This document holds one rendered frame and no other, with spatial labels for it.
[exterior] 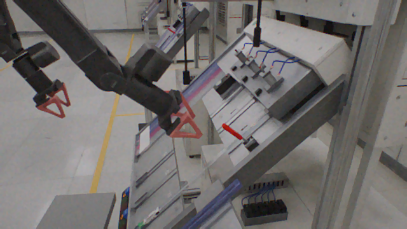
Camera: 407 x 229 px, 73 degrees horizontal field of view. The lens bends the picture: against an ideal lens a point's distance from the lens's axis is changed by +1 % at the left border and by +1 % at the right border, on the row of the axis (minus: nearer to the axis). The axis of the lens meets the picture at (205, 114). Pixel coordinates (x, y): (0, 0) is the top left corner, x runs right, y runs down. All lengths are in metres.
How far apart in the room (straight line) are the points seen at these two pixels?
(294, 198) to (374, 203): 0.30
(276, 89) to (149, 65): 0.31
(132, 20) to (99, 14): 0.98
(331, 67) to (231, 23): 1.44
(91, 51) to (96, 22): 8.96
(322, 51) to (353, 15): 0.10
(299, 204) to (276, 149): 0.52
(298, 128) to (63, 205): 0.94
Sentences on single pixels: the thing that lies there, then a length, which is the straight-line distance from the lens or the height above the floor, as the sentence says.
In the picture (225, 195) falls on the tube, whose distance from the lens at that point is 0.51.
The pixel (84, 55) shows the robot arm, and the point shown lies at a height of 1.26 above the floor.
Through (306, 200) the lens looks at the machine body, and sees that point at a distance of 1.19.
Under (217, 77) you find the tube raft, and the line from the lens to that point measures 1.10.
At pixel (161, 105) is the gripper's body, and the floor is 1.14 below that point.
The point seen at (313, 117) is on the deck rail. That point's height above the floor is 1.11.
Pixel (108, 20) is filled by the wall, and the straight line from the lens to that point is 9.45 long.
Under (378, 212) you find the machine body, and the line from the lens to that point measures 1.25.
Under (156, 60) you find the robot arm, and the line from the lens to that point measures 0.59.
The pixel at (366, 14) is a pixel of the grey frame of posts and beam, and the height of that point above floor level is 1.33.
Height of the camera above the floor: 1.38
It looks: 26 degrees down
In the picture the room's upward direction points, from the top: straight up
